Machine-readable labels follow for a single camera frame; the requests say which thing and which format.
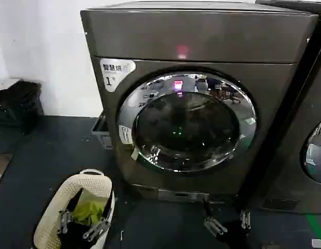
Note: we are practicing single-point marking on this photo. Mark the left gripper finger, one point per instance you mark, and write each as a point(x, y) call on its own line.
point(64, 220)
point(96, 228)

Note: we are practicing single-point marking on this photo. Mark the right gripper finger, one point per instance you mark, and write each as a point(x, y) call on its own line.
point(214, 225)
point(245, 219)

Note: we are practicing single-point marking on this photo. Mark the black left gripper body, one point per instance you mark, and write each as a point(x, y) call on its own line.
point(72, 240)

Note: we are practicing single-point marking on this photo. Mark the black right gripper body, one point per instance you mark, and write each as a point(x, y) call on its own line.
point(238, 237)

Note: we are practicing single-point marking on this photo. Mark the black garment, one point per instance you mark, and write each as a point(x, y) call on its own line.
point(74, 234)

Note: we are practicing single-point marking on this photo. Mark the green cloth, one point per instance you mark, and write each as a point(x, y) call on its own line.
point(87, 208)

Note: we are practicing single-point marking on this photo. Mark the white perforated laundry basket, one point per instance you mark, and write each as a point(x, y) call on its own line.
point(82, 182)

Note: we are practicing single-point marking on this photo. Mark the green floor tape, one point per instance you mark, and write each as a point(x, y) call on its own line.
point(317, 223)

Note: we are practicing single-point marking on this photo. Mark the dark grey dryer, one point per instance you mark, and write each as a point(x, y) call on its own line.
point(292, 160)

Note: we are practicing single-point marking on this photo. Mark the grey slotted plastic crate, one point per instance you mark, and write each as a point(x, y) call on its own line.
point(102, 133)

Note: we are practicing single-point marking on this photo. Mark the chrome-rimmed round dryer door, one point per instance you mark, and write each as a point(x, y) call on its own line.
point(317, 153)

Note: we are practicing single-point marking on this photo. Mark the round glass dryer door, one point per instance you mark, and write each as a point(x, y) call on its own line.
point(186, 122)

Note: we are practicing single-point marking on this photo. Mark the white label sticker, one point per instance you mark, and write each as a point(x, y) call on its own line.
point(116, 74)

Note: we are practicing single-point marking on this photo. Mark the grey front-loading dryer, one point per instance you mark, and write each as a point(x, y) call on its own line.
point(191, 36)

